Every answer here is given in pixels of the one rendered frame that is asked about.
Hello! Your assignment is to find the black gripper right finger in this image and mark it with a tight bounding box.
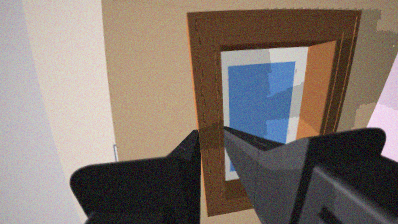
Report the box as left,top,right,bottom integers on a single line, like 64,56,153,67
224,126,386,224

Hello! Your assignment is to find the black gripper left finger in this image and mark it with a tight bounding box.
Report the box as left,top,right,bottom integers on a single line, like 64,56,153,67
69,130,201,224

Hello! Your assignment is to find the brown wooden picture frame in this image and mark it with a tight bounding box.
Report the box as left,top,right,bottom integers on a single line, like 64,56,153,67
186,9,362,217

